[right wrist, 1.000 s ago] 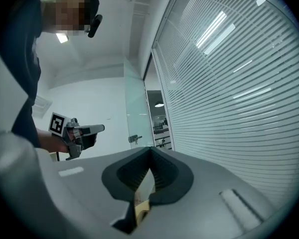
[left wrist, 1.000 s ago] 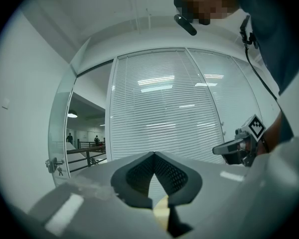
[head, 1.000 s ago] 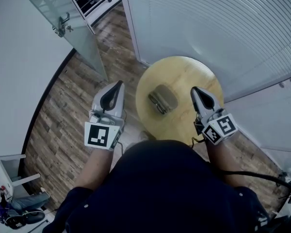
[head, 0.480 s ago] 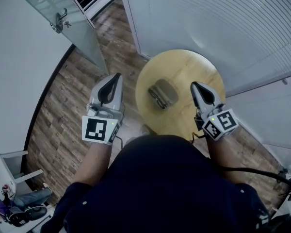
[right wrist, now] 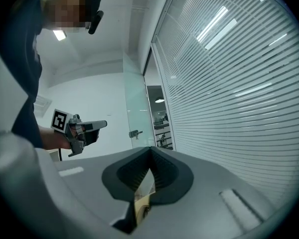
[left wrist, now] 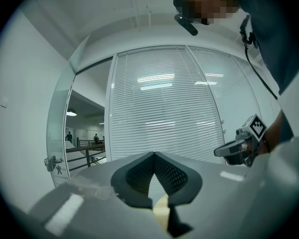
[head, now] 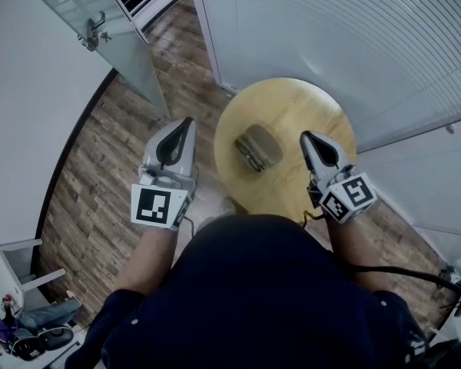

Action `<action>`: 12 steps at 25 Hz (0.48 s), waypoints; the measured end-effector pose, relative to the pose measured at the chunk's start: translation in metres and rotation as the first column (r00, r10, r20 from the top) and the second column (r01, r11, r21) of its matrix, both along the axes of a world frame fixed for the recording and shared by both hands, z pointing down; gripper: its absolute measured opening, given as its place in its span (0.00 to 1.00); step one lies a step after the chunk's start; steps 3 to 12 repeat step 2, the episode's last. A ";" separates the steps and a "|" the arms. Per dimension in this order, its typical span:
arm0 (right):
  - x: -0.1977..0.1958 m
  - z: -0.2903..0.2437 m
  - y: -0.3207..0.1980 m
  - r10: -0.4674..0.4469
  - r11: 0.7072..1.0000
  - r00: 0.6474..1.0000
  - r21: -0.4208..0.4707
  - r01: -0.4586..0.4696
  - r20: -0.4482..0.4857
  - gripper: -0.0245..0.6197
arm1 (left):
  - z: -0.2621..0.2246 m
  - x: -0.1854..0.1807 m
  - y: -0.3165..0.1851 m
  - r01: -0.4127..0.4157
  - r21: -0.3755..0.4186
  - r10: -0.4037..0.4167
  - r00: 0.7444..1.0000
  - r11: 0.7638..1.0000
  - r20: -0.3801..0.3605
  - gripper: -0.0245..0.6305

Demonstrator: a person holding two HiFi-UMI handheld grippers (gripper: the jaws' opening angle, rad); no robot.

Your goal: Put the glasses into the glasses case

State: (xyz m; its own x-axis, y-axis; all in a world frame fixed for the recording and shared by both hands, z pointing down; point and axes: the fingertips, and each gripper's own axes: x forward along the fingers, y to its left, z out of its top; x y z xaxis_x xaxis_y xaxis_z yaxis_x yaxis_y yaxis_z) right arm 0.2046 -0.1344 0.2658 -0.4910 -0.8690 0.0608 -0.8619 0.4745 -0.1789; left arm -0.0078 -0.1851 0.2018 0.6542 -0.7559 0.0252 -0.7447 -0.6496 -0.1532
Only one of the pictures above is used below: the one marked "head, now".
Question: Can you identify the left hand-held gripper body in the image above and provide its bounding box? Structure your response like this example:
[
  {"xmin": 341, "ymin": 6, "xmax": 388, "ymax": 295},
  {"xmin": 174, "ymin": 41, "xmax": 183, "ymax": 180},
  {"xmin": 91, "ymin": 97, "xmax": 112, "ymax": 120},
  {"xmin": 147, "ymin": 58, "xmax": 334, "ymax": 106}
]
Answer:
[{"xmin": 129, "ymin": 162, "xmax": 197, "ymax": 232}]

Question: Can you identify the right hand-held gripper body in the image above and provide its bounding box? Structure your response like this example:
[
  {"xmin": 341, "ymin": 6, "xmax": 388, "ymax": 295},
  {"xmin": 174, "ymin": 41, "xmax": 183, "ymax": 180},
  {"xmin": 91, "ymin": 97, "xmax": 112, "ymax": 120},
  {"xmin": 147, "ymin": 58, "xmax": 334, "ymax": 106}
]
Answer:
[{"xmin": 307, "ymin": 165, "xmax": 379, "ymax": 224}]

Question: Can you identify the small tan pouch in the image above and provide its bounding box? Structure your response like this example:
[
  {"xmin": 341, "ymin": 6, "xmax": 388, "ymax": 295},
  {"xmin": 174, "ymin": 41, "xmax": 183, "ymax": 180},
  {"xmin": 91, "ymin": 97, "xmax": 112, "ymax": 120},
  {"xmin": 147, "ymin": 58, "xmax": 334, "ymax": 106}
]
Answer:
[{"xmin": 233, "ymin": 123, "xmax": 284, "ymax": 174}]

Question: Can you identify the person's left forearm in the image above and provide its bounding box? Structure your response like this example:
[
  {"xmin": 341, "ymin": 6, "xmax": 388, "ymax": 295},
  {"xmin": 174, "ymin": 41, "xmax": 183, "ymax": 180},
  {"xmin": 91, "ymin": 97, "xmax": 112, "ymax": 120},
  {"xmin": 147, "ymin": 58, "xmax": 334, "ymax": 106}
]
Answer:
[{"xmin": 113, "ymin": 227, "xmax": 177, "ymax": 295}]

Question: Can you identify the person's dark navy shirt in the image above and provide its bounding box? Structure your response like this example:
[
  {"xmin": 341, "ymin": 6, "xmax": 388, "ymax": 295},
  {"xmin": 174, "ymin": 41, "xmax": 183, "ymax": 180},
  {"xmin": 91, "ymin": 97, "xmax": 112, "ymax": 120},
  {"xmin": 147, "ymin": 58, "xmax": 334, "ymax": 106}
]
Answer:
[{"xmin": 64, "ymin": 213, "xmax": 433, "ymax": 369}]

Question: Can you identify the frosted glass door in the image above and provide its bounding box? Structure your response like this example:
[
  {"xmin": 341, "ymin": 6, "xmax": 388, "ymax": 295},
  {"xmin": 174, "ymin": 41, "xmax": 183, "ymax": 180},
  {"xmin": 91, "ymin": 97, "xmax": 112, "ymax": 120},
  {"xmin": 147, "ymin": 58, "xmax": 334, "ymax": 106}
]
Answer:
[{"xmin": 17, "ymin": 0, "xmax": 170, "ymax": 115}]

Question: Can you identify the purple bag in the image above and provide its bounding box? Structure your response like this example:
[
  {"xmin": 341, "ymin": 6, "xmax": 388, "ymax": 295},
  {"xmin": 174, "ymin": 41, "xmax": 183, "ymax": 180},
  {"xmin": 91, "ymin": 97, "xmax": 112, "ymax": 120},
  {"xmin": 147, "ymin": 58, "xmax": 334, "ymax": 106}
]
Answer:
[{"xmin": 0, "ymin": 317, "xmax": 17, "ymax": 342}]

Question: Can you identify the thick black cable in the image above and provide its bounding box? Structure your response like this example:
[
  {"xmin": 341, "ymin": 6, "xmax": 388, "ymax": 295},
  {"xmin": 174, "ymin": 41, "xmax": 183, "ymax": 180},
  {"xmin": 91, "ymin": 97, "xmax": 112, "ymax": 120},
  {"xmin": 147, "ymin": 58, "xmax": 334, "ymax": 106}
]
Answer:
[{"xmin": 347, "ymin": 263, "xmax": 461, "ymax": 324}]

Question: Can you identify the round wooden side table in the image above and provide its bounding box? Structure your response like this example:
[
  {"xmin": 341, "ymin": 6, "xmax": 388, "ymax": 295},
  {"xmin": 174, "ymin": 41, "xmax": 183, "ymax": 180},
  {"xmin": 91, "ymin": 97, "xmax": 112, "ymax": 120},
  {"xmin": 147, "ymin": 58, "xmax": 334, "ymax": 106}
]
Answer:
[{"xmin": 213, "ymin": 76, "xmax": 359, "ymax": 218}]

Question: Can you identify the thin yellow cable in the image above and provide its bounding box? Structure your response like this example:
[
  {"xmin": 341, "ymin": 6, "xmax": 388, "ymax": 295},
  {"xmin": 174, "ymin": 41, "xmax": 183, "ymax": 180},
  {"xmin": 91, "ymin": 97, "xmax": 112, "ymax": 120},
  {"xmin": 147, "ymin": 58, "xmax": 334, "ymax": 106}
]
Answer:
[{"xmin": 301, "ymin": 209, "xmax": 326, "ymax": 226}]

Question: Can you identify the metal door handle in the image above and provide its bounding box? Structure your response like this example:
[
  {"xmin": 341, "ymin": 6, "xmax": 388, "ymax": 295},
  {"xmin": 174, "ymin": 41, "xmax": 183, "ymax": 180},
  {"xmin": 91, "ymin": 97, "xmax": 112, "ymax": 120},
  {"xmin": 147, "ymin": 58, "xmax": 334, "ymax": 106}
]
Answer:
[{"xmin": 78, "ymin": 10, "xmax": 108, "ymax": 52}]

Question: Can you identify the person's right forearm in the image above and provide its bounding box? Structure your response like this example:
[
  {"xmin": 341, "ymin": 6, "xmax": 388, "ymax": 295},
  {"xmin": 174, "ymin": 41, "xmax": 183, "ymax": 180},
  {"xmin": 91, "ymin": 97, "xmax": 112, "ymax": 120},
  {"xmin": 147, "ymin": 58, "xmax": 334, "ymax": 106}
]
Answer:
[{"xmin": 324, "ymin": 215, "xmax": 393, "ymax": 294}]

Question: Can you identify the white open shelf unit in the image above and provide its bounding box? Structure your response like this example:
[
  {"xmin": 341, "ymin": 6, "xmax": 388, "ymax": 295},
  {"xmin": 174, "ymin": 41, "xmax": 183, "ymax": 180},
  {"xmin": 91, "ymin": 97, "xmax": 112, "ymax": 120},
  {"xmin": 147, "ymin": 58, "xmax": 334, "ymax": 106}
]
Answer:
[{"xmin": 0, "ymin": 238, "xmax": 68, "ymax": 311}]

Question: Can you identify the black rounded headset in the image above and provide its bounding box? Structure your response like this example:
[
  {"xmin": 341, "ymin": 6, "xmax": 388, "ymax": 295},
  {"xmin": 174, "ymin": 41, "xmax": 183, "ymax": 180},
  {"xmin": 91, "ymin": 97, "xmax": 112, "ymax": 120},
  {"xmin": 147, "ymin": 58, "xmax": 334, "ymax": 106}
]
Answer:
[{"xmin": 11, "ymin": 324, "xmax": 75, "ymax": 362}]

